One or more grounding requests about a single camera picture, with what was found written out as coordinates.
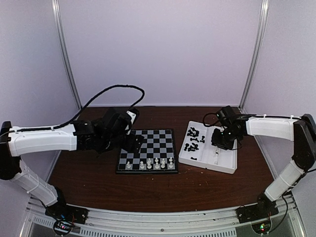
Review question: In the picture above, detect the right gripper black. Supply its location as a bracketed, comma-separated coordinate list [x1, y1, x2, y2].
[211, 127, 240, 150]

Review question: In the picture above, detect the black white chessboard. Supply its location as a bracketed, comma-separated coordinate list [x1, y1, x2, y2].
[116, 128, 178, 174]

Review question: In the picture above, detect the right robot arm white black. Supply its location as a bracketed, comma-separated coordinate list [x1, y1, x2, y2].
[211, 109, 316, 218]

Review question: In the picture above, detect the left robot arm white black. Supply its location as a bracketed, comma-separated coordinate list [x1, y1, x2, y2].
[0, 120, 144, 219]

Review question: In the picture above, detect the white chess pieces pile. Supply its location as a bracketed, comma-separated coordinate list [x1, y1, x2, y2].
[213, 149, 220, 164]

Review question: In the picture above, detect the black chess pieces upper cluster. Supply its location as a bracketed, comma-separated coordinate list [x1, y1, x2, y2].
[187, 127, 205, 143]

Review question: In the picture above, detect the black chess pieces cluster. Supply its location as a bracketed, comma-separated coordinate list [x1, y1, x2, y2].
[184, 143, 199, 152]
[187, 127, 205, 143]

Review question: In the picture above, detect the black chess pieces lower cluster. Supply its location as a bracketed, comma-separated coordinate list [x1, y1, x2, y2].
[184, 143, 199, 152]

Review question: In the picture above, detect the right controller board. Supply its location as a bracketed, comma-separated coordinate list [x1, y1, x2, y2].
[251, 220, 272, 235]

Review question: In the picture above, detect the controller board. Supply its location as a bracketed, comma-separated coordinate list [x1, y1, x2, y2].
[251, 220, 272, 235]
[53, 220, 74, 235]

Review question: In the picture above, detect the left controller board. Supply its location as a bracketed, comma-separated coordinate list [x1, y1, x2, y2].
[53, 220, 74, 235]

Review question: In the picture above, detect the white plastic tray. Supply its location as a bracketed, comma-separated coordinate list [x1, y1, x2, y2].
[178, 121, 237, 174]

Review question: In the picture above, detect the right black cable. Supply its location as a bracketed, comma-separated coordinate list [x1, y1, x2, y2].
[202, 112, 220, 128]

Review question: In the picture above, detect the black cable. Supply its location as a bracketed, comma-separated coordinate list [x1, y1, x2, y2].
[9, 84, 146, 133]
[202, 112, 220, 128]

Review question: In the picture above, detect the left black cable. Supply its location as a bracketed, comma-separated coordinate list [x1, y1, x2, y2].
[9, 84, 146, 133]

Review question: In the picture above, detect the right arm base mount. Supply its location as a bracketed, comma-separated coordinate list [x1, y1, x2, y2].
[236, 192, 279, 224]

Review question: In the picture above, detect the aluminium front rail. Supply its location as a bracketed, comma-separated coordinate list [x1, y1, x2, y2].
[19, 195, 304, 237]

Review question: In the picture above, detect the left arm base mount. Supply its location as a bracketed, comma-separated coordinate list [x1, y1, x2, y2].
[44, 187, 88, 224]

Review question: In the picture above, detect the left aluminium frame post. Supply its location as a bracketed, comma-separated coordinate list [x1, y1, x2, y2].
[51, 0, 82, 110]

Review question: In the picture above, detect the aluminium frame post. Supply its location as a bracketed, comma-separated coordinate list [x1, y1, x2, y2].
[51, 0, 82, 110]
[238, 0, 270, 111]

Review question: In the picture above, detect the right aluminium frame post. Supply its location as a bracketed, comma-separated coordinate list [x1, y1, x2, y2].
[238, 0, 270, 111]

